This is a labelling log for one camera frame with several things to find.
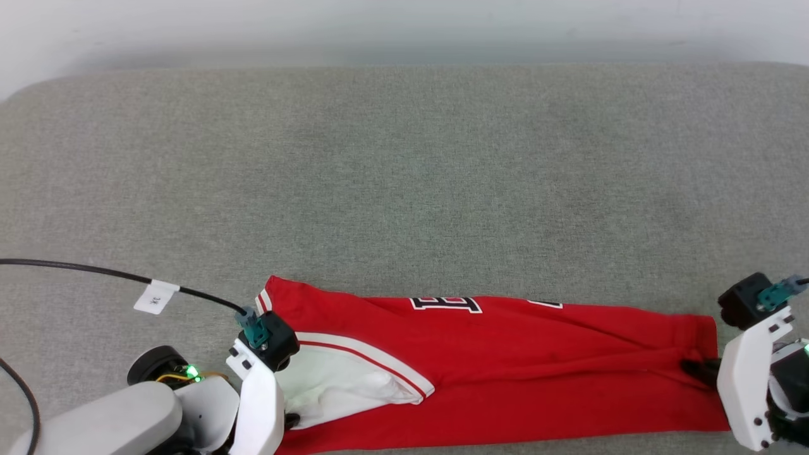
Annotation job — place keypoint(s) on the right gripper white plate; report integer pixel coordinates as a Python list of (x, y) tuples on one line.
[(746, 385)]

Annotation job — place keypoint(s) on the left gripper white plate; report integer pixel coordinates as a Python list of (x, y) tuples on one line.
[(259, 411)]

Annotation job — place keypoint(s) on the red and white jersey shirt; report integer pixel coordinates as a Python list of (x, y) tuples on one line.
[(537, 379)]

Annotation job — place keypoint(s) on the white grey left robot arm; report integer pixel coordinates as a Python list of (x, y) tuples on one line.
[(114, 417)]

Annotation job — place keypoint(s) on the grey fabric sofa seat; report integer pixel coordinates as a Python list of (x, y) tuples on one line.
[(404, 189)]

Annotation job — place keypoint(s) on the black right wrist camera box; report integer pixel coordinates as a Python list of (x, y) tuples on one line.
[(739, 303)]

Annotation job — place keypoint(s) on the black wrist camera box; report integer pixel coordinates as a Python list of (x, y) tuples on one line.
[(739, 303), (279, 344)]

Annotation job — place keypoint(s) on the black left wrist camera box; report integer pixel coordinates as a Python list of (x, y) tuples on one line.
[(279, 344)]

